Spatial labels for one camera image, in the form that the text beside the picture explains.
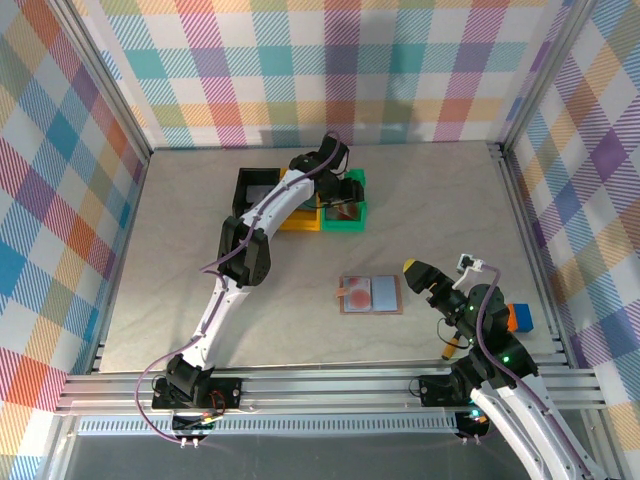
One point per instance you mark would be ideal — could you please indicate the blue orange puzzle cube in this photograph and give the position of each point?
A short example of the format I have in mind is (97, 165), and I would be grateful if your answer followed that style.
(522, 317)

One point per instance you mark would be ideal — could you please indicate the white card red circles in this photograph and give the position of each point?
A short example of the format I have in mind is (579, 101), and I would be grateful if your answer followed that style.
(360, 298)
(345, 212)

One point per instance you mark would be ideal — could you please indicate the wide aluminium frame rail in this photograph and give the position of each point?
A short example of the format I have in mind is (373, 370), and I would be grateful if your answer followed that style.
(325, 390)

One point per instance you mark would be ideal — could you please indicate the black plastic bin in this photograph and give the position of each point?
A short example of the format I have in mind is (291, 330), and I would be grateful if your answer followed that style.
(240, 200)

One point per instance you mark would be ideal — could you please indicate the green plastic bin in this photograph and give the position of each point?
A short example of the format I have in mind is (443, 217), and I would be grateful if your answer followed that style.
(345, 227)

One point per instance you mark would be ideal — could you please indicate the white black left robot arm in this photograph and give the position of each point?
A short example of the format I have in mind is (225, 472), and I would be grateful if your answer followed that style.
(280, 205)

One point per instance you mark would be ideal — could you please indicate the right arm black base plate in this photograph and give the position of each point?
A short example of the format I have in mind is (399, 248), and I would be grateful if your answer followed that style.
(430, 392)

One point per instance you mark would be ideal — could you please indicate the white card grey print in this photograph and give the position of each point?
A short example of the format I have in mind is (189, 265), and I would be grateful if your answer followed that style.
(259, 194)

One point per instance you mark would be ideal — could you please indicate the yellow plastic bin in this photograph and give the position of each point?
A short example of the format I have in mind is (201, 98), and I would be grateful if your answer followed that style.
(300, 224)

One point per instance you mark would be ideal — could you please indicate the aluminium frame post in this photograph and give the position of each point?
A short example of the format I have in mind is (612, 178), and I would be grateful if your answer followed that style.
(104, 75)
(543, 75)

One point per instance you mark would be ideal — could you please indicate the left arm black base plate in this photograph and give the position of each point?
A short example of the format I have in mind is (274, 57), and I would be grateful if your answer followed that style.
(230, 392)

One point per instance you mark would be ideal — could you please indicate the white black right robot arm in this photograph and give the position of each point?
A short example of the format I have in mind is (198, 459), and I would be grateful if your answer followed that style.
(525, 430)

